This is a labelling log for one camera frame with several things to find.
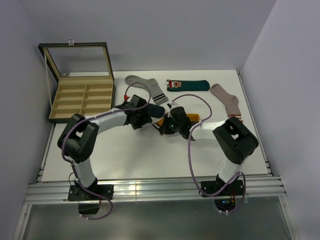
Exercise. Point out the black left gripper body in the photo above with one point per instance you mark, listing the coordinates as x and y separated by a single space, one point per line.
143 117

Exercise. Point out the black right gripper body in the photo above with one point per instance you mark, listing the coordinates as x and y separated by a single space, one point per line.
170 127

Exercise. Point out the mustard yellow sock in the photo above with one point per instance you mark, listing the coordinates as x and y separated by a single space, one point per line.
166 125

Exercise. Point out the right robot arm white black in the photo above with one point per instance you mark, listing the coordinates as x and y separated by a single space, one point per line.
235 139

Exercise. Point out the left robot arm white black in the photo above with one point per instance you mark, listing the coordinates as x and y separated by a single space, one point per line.
78 138

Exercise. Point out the navy santa sock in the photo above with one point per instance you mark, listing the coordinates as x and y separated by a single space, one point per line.
155 111

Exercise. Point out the grey striped sock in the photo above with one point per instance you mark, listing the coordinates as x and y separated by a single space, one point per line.
151 84

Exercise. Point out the dark green reindeer sock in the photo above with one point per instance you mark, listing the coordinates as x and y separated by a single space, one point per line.
187 85

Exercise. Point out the taupe sock red cuff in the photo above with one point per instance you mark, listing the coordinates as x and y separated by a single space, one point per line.
230 102

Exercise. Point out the black compartment box beige lining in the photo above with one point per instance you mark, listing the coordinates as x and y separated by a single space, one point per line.
84 76

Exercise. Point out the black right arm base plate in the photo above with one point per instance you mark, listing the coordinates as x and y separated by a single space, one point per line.
236 188

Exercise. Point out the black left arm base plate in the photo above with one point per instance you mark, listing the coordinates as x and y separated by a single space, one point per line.
77 193

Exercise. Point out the aluminium rail frame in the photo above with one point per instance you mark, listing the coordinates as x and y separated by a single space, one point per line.
260 180

